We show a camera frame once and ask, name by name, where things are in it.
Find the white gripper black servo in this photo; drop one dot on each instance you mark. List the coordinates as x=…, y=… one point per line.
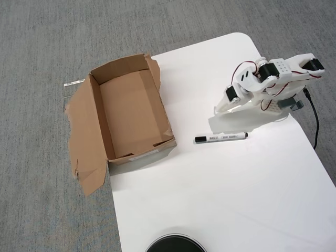
x=228, y=103

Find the white marker pen black cap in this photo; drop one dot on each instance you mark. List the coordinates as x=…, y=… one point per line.
x=223, y=137

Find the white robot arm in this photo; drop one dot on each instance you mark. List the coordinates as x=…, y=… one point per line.
x=281, y=68

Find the open brown cardboard box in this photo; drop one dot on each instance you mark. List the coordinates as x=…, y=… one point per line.
x=126, y=110

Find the grey table clamp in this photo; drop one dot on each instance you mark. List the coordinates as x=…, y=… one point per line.
x=288, y=103

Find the black round disc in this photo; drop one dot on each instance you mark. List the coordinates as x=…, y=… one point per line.
x=176, y=244

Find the clear plastic tape strip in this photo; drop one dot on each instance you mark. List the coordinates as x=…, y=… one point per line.
x=74, y=83

